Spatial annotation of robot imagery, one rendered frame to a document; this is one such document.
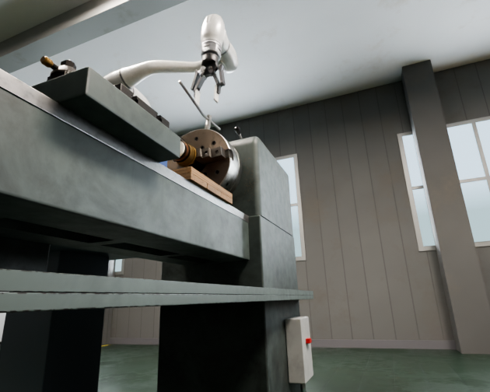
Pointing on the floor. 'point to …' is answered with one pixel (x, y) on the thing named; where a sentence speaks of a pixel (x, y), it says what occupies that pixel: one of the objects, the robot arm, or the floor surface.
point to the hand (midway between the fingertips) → (206, 98)
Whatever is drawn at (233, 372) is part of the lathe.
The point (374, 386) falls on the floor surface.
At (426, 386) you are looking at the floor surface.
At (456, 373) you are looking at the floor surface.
